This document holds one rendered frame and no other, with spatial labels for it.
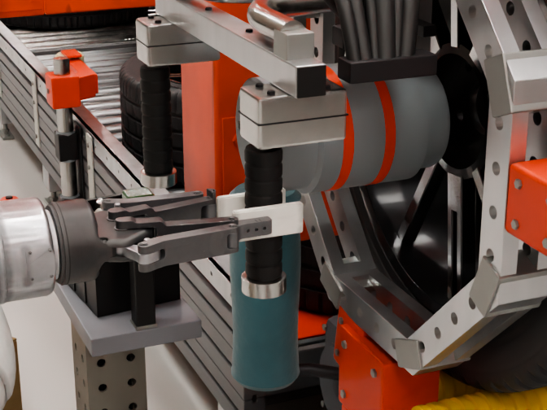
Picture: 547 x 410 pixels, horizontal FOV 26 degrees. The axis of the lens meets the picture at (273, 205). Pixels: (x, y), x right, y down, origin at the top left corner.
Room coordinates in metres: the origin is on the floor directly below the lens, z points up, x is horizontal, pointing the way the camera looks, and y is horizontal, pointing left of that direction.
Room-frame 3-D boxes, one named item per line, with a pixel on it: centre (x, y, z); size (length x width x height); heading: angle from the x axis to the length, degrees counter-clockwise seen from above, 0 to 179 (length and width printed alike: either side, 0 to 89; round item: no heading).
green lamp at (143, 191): (1.58, 0.19, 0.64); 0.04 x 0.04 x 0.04; 23
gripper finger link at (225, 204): (1.07, 0.02, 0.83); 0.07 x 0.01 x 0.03; 113
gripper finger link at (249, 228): (1.01, 0.02, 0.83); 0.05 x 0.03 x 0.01; 112
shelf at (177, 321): (1.77, 0.27, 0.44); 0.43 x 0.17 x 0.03; 23
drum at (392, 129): (1.28, -0.08, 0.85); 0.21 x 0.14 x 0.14; 113
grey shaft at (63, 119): (2.85, 0.52, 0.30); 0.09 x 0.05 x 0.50; 23
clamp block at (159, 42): (1.38, 0.11, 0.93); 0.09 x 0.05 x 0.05; 113
